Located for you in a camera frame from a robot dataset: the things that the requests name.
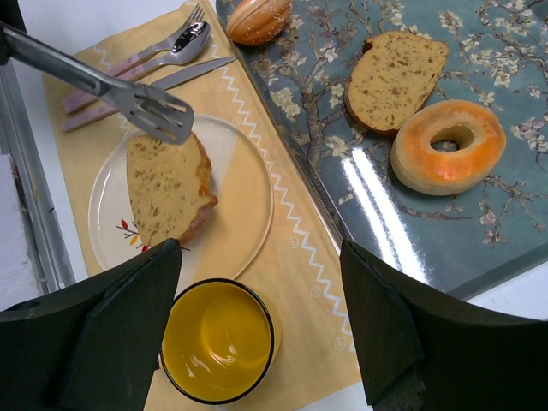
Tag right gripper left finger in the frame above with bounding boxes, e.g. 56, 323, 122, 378
1, 239, 182, 410

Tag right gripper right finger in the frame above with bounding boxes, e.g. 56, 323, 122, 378
340, 241, 547, 410

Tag bread slice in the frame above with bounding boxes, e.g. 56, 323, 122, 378
127, 134, 218, 247
346, 31, 449, 136

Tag metal serving tongs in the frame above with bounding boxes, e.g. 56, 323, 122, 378
1, 23, 194, 145

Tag yellow mug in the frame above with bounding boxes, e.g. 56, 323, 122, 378
160, 278, 283, 405

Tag yellow placemat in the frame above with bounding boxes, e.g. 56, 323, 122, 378
41, 0, 365, 411

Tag white and yellow plate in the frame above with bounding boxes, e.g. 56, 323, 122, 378
88, 115, 273, 289

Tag orange bagel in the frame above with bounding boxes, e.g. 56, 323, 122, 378
390, 99, 507, 196

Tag orange sesame bun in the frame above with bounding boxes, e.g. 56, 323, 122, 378
226, 0, 292, 45

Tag aluminium frame rail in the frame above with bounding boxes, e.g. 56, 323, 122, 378
1, 63, 76, 310

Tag pink handled fork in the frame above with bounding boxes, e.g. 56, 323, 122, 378
63, 3, 206, 116

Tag pink handled knife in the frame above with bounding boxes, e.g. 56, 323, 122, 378
151, 57, 235, 91

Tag pink handled spoon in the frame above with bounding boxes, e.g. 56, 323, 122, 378
61, 21, 211, 133

